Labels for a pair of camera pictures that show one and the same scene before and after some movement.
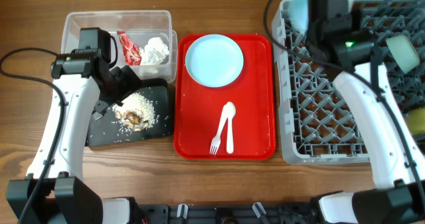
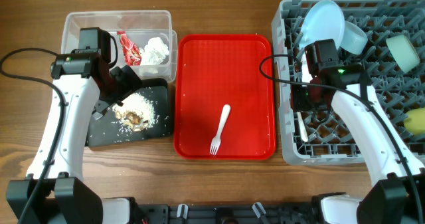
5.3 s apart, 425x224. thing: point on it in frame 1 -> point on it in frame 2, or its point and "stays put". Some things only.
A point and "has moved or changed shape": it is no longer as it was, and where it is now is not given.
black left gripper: (129, 82) stays put
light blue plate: (214, 60) has moved or changed shape
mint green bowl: (404, 52) stays put
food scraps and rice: (136, 113) stays put
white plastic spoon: (229, 111) -> (302, 128)
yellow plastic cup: (416, 120) stays put
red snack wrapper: (132, 54) stays put
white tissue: (154, 52) stays put
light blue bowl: (299, 10) has moved or changed shape
